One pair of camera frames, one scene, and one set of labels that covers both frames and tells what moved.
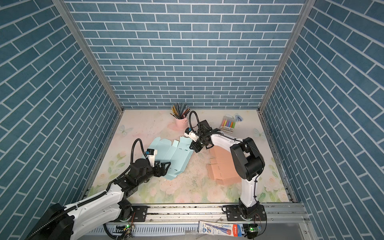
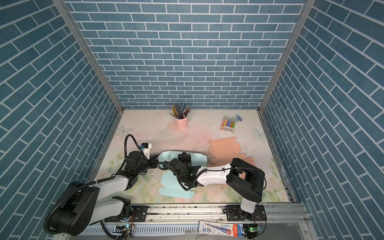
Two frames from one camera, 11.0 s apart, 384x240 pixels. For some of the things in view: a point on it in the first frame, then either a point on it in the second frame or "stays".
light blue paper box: (178, 153) → (170, 185)
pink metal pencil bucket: (181, 124) stays
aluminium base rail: (284, 212) stays
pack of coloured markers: (228, 123) stays
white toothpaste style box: (233, 230) stays
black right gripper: (194, 145) → (184, 158)
